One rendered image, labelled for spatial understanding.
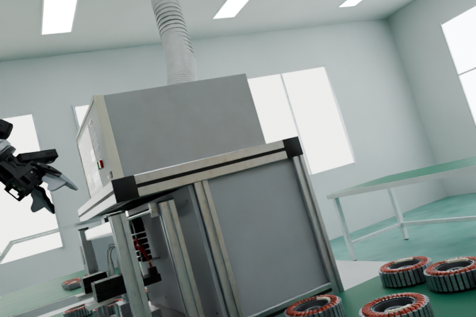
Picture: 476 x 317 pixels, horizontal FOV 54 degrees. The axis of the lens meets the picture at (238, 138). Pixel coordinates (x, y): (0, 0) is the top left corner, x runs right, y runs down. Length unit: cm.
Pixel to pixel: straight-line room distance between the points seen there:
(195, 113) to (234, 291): 42
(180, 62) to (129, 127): 149
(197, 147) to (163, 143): 8
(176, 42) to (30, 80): 377
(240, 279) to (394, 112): 746
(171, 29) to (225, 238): 185
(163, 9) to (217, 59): 411
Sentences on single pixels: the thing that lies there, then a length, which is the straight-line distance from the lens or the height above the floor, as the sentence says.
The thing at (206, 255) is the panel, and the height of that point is 92.
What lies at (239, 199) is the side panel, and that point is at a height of 101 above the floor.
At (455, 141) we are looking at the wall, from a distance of 837.
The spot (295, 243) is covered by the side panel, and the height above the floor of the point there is 88.
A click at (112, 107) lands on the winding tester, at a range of 108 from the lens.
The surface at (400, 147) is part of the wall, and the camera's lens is 824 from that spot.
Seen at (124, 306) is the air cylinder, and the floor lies 82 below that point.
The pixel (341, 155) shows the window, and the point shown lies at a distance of 743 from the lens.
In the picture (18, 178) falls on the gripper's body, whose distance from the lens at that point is 129.
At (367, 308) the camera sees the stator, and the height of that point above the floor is 79.
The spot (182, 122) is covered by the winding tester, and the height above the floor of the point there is 122.
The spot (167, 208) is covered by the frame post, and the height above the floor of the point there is 103.
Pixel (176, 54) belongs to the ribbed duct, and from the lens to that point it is 258.
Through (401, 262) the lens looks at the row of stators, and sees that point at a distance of 111.
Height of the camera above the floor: 102
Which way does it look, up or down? 7 degrees up
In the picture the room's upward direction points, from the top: 16 degrees counter-clockwise
